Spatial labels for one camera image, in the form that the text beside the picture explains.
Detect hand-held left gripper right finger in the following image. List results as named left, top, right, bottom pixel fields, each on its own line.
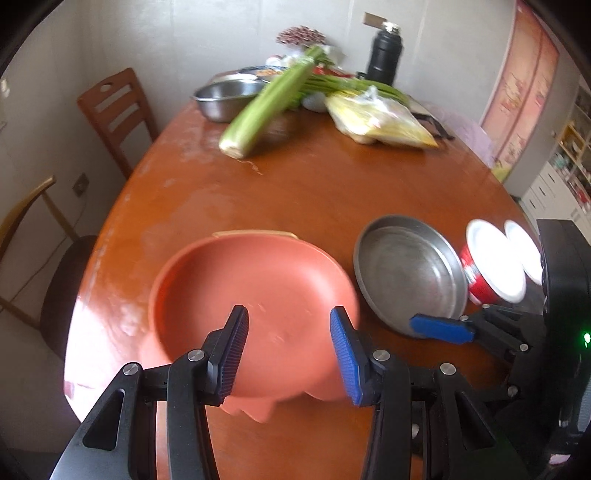
left=329, top=306, right=533, bottom=480

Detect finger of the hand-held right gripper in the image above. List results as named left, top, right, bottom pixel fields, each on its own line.
left=410, top=304, right=546, bottom=367

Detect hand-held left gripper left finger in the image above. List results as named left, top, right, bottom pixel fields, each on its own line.
left=50, top=305, right=250, bottom=480

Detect pink crab-shaped plate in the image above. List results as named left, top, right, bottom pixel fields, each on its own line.
left=141, top=229, right=362, bottom=424

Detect stainless steel plate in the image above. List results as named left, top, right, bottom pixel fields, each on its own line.
left=353, top=215, right=471, bottom=337

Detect red and white bowl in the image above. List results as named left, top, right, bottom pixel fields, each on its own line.
left=503, top=220, right=544, bottom=284
left=460, top=219, right=528, bottom=306

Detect white shelf cabinet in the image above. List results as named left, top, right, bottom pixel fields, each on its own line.
left=521, top=83, right=591, bottom=229

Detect dark cushioned chair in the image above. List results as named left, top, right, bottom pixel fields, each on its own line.
left=0, top=175, right=99, bottom=363

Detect purple cloth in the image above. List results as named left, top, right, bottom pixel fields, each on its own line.
left=422, top=102, right=497, bottom=169

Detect yellow food in plastic bag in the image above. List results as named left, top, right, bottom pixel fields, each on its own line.
left=324, top=85, right=440, bottom=149

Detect pink cartoon print wardrobe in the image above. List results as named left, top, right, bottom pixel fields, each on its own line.
left=479, top=0, right=560, bottom=182

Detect long celery bunch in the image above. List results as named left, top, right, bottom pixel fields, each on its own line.
left=219, top=45, right=329, bottom=160

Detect stainless steel basin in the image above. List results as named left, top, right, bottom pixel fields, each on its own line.
left=192, top=74, right=269, bottom=123

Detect short celery bunch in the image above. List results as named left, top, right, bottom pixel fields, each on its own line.
left=295, top=74, right=411, bottom=109

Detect fruit in white foam net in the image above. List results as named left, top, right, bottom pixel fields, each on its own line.
left=302, top=91, right=329, bottom=113

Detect brown wooden slat chair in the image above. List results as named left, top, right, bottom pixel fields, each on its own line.
left=76, top=68, right=159, bottom=180

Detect black thermos bottle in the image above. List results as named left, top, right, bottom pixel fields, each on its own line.
left=366, top=21, right=403, bottom=87

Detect floral tissue box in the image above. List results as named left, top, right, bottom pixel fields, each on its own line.
left=276, top=26, right=328, bottom=49

